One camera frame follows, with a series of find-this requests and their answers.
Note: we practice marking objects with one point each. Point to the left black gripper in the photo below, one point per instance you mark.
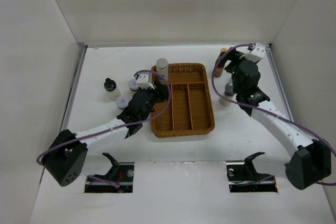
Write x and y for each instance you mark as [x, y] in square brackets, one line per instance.
[161, 92]

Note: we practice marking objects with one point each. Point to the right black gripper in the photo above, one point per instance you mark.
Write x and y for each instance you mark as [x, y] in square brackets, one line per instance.
[233, 55]

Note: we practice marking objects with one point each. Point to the red sauce bottle yellow cap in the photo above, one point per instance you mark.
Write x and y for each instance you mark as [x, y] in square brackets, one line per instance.
[220, 63]

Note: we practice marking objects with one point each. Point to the silver-lid salt shaker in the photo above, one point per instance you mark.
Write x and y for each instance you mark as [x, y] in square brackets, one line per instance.
[162, 68]
[232, 78]

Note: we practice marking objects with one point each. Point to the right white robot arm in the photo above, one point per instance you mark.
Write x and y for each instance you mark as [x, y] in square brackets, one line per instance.
[310, 154]

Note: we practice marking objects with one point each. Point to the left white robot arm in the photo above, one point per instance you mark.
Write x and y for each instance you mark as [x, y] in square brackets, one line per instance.
[65, 159]

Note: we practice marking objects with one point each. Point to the white-lid jar near basket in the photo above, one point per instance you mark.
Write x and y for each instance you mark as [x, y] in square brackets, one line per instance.
[133, 85]

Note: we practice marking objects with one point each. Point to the brown wicker divided basket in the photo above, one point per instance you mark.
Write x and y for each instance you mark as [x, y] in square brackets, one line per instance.
[190, 111]

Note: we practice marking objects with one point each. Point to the white-lid jar front left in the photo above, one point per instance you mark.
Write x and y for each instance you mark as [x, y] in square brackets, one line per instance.
[122, 102]

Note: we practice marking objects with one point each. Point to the black-cap white sauce bottle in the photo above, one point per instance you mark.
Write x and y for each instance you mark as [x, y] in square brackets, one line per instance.
[112, 89]

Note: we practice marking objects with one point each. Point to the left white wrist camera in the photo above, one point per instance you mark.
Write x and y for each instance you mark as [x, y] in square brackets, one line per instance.
[143, 81]

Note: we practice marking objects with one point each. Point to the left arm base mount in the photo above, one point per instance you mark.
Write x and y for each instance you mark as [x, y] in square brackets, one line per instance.
[114, 177]

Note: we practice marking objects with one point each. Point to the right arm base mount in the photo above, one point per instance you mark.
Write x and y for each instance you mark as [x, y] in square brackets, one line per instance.
[243, 177]

